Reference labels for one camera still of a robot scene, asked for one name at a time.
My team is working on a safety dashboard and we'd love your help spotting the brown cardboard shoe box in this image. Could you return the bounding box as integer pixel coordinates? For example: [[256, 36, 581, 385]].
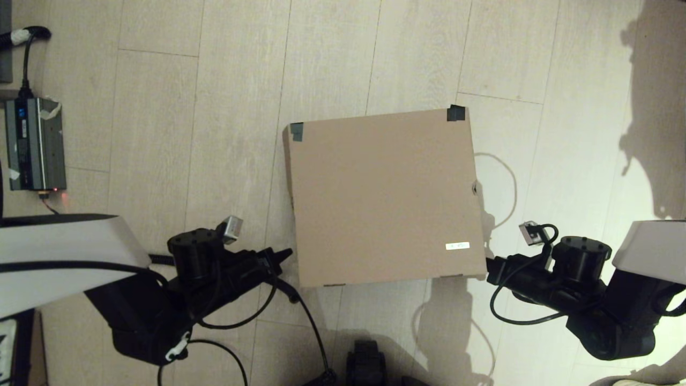
[[282, 105, 488, 288]]

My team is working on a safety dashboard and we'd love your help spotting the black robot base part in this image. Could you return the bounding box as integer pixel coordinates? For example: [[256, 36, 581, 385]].
[[346, 340, 386, 386]]

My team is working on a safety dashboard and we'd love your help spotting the plain brown cardboard carton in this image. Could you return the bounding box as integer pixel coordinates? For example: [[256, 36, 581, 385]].
[[33, 310, 49, 386]]

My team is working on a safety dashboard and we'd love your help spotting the grey power supply unit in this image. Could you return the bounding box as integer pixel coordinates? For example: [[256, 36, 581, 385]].
[[5, 96, 68, 191]]

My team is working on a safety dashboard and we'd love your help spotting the dark grey panel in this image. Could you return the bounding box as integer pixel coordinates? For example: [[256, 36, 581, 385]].
[[0, 0, 12, 84]]

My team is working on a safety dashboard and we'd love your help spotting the black corrugated taped cable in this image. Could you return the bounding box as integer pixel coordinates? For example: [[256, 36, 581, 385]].
[[42, 192, 337, 385]]

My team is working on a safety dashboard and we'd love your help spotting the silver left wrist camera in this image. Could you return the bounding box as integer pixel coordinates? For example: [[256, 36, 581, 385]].
[[217, 216, 243, 245]]

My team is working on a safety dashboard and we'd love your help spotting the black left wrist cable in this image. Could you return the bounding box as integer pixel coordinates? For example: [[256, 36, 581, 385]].
[[193, 263, 279, 330]]

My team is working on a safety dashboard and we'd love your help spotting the thin black cable loop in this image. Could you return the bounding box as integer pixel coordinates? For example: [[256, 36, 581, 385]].
[[158, 339, 249, 386]]

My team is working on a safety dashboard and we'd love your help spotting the white arm cable clip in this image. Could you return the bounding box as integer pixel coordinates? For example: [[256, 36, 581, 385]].
[[165, 331, 191, 361]]

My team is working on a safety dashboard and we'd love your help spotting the black taped power cord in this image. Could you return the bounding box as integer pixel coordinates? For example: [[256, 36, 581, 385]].
[[0, 26, 53, 100]]

